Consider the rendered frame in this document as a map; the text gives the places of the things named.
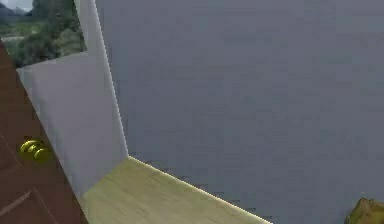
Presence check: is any yellow round door knob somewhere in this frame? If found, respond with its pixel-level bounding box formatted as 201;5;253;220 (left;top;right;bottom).
19;139;50;163

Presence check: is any brown wooden room door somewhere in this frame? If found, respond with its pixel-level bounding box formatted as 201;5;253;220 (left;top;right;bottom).
0;39;90;224

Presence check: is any olive yellow lumpy object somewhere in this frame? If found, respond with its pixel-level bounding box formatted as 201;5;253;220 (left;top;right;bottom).
344;197;384;224

